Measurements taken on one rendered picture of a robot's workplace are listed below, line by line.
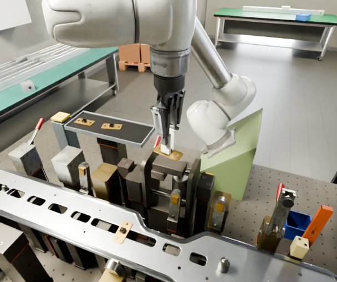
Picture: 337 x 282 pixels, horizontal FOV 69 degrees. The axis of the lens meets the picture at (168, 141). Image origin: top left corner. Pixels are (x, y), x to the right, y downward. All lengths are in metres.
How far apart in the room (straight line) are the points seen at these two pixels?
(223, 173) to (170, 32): 0.90
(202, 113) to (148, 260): 0.75
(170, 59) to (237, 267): 0.63
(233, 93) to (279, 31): 5.67
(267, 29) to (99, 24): 6.49
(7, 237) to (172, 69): 0.74
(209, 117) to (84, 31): 0.90
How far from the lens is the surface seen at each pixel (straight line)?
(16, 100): 2.59
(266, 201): 1.44
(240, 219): 1.33
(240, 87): 1.29
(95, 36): 0.50
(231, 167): 1.24
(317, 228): 0.87
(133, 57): 4.79
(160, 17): 0.50
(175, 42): 0.53
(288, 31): 6.90
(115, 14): 0.49
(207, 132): 1.29
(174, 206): 0.88
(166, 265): 0.83
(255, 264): 0.87
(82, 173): 1.00
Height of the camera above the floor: 1.74
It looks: 37 degrees down
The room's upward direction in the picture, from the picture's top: straight up
